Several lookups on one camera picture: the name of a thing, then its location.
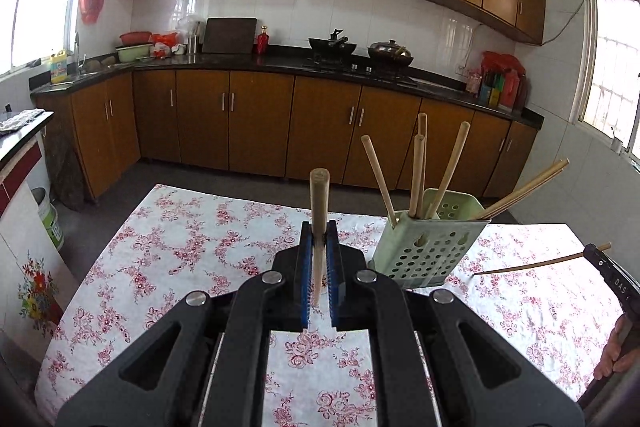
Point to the white bucket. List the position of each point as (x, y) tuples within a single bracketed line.
[(50, 219)]

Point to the red basin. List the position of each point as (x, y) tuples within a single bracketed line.
[(135, 38)]

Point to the red hanging plastic bag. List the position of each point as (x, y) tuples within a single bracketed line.
[(92, 2)]

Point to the dark cutting board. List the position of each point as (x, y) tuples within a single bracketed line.
[(229, 35)]

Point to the wooden chopstick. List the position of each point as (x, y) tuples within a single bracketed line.
[(377, 177), (530, 265), (422, 124), (550, 170), (545, 181), (319, 197), (452, 167), (418, 177)]

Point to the pale green basin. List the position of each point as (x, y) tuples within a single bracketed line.
[(132, 53)]

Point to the steel sink faucet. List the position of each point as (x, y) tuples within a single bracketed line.
[(77, 49)]

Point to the yellow detergent bottle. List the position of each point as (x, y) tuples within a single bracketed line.
[(58, 67)]

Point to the black gas stove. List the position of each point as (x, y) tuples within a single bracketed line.
[(360, 68)]

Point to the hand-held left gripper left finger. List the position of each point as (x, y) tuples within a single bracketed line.
[(301, 287)]

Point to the person's right hand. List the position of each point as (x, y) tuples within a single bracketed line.
[(614, 357)]

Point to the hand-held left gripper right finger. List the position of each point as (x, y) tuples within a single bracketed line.
[(334, 287)]

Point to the red bag of condiment bottles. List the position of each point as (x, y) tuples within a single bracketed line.
[(500, 82)]

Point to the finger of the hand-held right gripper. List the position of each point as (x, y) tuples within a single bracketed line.
[(612, 274)]

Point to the steel cup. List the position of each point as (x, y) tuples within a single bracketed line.
[(191, 44)]

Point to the white cabinet with floral sticker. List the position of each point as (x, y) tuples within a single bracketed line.
[(20, 247)]

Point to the green perforated utensil holder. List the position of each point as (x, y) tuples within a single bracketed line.
[(425, 252)]

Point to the red floral white tablecloth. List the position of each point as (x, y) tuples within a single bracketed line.
[(200, 247)]

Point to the black wok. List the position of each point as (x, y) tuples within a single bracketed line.
[(332, 44)]

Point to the black kitchen countertop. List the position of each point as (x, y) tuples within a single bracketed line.
[(240, 61)]

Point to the red bottle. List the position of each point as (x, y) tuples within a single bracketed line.
[(263, 41)]

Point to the white plastic bag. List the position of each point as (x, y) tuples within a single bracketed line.
[(189, 26)]

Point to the patterned cloth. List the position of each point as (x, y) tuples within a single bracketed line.
[(17, 119)]

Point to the brown lower kitchen cabinets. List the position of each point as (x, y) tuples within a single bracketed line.
[(260, 122)]

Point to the dark pot with lid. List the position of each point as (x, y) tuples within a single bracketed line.
[(390, 51)]

